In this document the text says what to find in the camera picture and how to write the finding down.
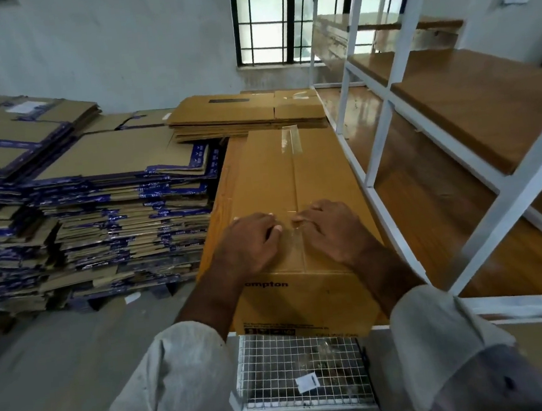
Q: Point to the person's right hand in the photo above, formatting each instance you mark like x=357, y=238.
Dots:
x=336, y=230

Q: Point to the person's left hand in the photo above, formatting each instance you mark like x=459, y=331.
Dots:
x=248, y=245

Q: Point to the brown cardboard box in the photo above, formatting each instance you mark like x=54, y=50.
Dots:
x=262, y=165

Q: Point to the stack of brown boxes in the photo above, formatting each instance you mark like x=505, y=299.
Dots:
x=224, y=110

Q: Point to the stack of cardboard boxes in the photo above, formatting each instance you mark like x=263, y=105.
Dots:
x=6, y=138
x=118, y=155

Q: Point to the person's right forearm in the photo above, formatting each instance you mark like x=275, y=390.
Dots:
x=387, y=273

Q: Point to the person's left forearm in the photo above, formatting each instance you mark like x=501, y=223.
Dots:
x=213, y=299

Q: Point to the person's light grey shirt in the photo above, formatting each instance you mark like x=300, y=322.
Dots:
x=174, y=384

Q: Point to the wooden table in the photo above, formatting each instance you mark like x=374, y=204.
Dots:
x=444, y=215

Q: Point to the crumpled tape scraps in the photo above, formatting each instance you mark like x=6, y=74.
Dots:
x=324, y=356

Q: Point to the white paper tag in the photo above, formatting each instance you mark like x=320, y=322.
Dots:
x=307, y=382

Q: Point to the white metal shelf rack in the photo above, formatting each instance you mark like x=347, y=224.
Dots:
x=509, y=194

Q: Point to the black framed window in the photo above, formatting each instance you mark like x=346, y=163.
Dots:
x=267, y=17

